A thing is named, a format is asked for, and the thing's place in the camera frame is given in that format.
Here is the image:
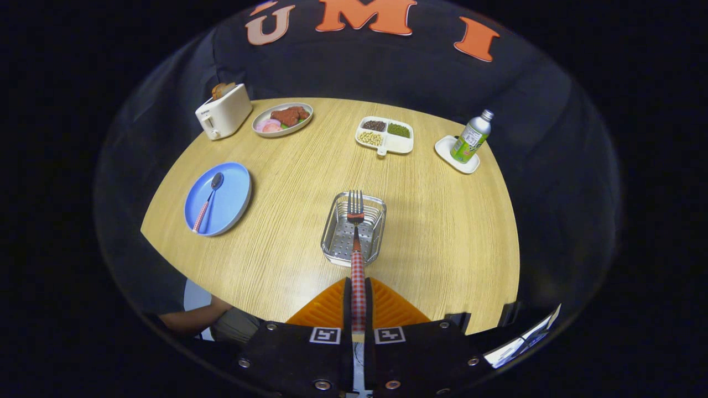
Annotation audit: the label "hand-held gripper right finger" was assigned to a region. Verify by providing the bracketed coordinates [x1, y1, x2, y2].
[364, 277, 484, 398]

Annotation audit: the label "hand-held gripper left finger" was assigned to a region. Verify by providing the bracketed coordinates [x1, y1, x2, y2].
[235, 277, 355, 398]

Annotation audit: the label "fork with red checked handle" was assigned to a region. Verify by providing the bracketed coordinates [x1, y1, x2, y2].
[347, 190, 367, 342]

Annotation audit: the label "spoon with red checked handle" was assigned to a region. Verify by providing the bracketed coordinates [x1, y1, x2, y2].
[192, 172, 225, 233]

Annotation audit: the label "steel perforated basket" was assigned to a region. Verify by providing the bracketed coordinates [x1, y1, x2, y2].
[321, 191, 387, 268]

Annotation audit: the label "person's grey trousers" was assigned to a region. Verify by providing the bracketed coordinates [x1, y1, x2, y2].
[210, 307, 264, 343]

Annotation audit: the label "blue round plate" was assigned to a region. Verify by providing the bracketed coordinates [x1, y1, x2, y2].
[184, 161, 253, 237]

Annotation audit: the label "white divided dish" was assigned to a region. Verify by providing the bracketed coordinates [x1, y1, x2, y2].
[355, 116, 414, 157]

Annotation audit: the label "white square coaster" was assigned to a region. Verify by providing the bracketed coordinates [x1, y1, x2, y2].
[434, 135, 481, 175]

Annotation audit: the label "grey oval food plate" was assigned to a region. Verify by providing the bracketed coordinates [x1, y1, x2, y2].
[252, 102, 314, 138]

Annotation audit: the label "green labelled metal bottle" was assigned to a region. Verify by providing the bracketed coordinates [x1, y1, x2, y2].
[450, 109, 494, 164]

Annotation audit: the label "brown steak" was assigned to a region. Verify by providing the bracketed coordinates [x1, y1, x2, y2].
[270, 106, 310, 127]

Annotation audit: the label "white toaster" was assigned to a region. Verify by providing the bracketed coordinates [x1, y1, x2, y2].
[195, 83, 253, 141]

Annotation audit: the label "black backdrop cloth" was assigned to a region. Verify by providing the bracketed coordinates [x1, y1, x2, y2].
[94, 0, 623, 354]

